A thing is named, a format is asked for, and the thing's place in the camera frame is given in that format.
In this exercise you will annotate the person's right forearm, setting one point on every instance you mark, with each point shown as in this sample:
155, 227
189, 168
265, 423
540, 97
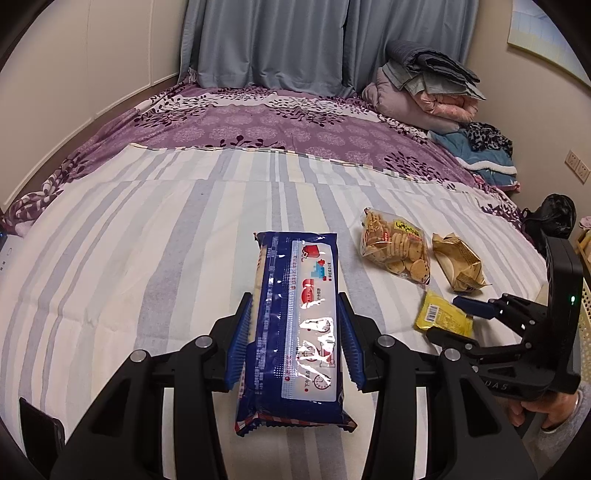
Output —
565, 447

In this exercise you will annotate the yellow snack packet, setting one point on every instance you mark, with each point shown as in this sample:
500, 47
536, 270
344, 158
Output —
438, 314

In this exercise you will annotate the person's right hand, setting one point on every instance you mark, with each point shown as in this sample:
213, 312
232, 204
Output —
561, 408

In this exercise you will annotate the beige wall socket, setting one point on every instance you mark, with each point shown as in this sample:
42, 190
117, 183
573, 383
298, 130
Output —
572, 159
583, 173

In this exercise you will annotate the blue fleece garment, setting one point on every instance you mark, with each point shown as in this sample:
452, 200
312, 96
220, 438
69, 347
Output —
480, 159

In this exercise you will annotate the framed wall picture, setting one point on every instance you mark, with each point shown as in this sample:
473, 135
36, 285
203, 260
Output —
540, 32

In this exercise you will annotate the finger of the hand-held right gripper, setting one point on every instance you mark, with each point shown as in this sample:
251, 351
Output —
471, 304
489, 350

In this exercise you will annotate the lilac folded quilt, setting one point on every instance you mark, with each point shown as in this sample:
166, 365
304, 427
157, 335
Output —
392, 97

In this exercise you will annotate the blue cracker packet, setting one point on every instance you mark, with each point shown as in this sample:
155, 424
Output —
295, 300

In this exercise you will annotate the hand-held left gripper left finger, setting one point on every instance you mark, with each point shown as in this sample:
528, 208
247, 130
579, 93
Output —
240, 341

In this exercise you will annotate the pink floral quilt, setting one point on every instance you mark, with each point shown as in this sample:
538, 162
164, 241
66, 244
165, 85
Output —
445, 105

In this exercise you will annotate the clear bag of round cookies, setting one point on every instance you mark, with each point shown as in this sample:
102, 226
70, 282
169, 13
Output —
397, 249

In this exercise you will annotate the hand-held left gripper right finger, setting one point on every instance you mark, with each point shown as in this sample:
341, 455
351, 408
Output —
353, 350

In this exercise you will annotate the tan snack packet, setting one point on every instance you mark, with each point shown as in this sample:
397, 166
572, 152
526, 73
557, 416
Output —
457, 263

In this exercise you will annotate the white flat device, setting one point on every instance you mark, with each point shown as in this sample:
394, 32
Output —
7, 254

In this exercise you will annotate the black leather bag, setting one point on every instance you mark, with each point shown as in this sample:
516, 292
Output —
556, 214

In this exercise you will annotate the leopard print scarf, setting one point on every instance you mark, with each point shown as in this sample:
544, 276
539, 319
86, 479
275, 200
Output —
485, 134

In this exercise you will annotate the white panelled wardrobe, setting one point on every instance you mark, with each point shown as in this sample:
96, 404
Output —
92, 69

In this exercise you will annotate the purple floral bedsheet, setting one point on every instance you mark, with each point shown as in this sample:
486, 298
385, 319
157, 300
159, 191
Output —
277, 122

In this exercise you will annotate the grey-blue curtain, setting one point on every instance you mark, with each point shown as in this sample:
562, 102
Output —
277, 41

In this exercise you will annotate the blue white striped sheet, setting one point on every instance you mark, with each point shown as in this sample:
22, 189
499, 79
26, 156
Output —
138, 254

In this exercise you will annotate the black flat device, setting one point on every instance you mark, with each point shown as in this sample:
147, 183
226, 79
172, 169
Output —
41, 429

